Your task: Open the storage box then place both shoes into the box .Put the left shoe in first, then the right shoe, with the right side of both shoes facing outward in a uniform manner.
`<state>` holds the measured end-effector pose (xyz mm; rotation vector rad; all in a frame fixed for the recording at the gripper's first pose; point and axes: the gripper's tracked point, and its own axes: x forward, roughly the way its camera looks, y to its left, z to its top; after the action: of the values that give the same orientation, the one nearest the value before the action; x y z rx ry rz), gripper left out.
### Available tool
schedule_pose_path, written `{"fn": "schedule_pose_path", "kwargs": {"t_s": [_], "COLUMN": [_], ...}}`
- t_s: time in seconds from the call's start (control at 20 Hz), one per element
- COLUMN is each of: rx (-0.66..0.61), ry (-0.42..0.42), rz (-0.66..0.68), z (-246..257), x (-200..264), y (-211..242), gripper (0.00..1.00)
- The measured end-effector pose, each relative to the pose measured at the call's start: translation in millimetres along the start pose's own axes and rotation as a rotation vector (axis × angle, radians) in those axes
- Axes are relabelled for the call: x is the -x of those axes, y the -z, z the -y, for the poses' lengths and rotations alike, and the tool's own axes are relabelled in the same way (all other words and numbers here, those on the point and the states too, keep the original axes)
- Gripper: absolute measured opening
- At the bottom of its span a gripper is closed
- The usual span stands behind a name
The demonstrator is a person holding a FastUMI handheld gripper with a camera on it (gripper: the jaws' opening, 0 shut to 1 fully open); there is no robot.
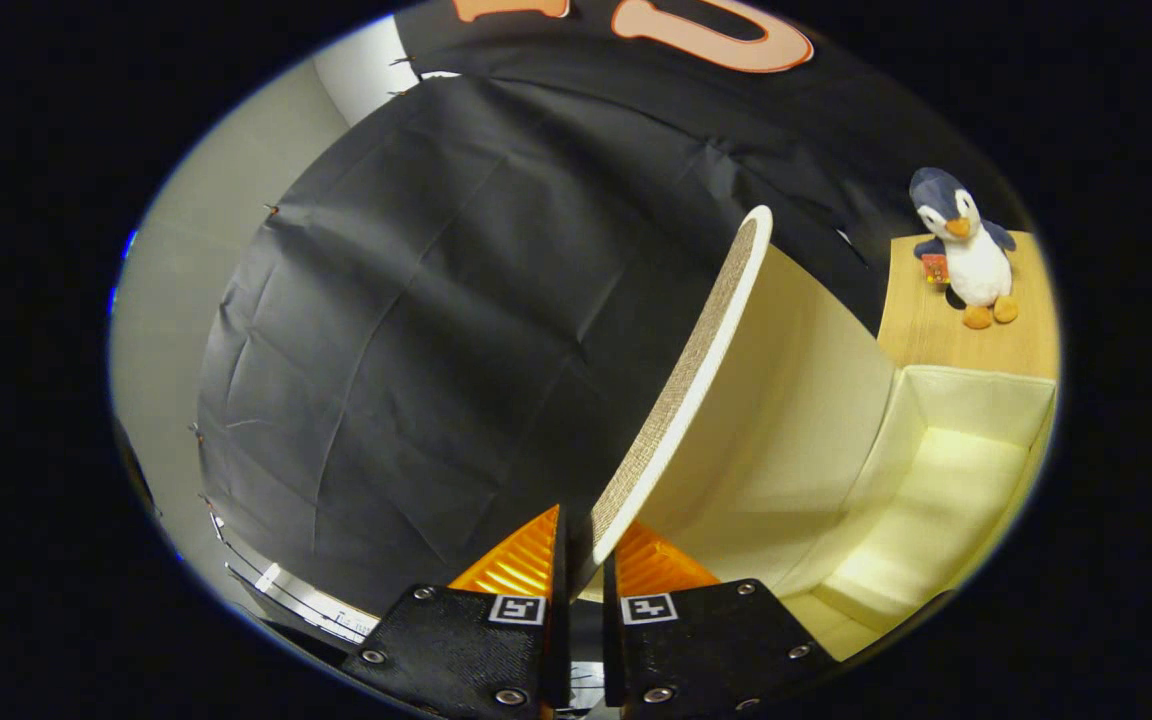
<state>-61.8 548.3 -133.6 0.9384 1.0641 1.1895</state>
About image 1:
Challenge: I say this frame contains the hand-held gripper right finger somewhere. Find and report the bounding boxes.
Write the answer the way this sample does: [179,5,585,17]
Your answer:
[601,520,837,720]

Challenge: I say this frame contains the silver metal rail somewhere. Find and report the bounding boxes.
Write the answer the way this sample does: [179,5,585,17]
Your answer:
[204,495,382,651]

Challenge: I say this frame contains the cream fabric storage box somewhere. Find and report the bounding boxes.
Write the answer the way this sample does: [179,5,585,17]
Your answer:
[576,205,1057,661]

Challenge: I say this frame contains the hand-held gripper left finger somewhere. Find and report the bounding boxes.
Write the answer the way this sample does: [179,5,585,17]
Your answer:
[341,503,572,720]

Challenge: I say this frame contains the blue white penguin plush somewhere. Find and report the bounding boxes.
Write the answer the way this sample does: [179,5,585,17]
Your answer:
[909,167,1020,331]

